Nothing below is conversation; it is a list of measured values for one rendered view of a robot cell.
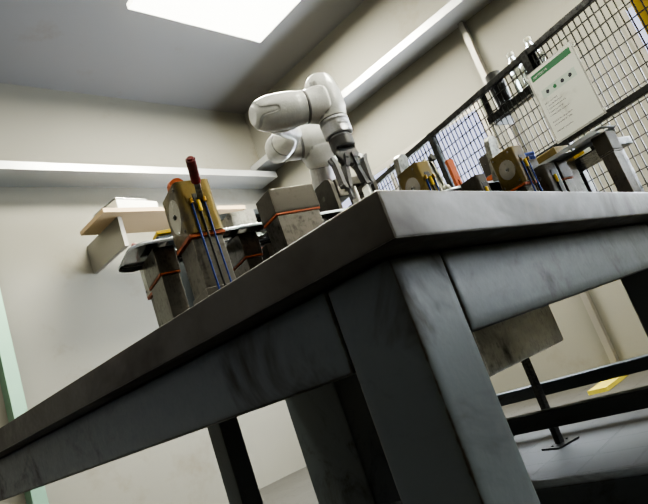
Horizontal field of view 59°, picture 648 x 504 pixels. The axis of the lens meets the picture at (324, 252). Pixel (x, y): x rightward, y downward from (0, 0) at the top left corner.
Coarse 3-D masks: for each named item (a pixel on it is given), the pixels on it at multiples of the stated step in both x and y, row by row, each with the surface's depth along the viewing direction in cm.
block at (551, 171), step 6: (540, 168) 176; (546, 168) 176; (552, 168) 178; (540, 174) 177; (546, 174) 176; (552, 174) 176; (558, 174) 178; (540, 180) 177; (546, 180) 176; (552, 180) 176; (558, 180) 176; (546, 186) 176; (552, 186) 175; (558, 186) 176; (564, 186) 177
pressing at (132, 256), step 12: (492, 180) 181; (324, 216) 156; (228, 228) 136; (240, 228) 141; (252, 228) 144; (264, 228) 148; (156, 240) 127; (168, 240) 128; (228, 240) 146; (264, 240) 159; (132, 252) 131; (144, 252) 134; (120, 264) 133; (132, 264) 139
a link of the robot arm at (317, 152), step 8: (304, 128) 228; (312, 128) 228; (304, 136) 226; (312, 136) 227; (320, 136) 228; (304, 144) 226; (312, 144) 227; (320, 144) 228; (328, 144) 230; (304, 152) 228; (312, 152) 229; (320, 152) 229; (328, 152) 231; (304, 160) 234; (312, 160) 231; (320, 160) 230; (312, 168) 234; (320, 168) 233; (328, 168) 234; (312, 176) 236; (320, 176) 234; (328, 176) 234
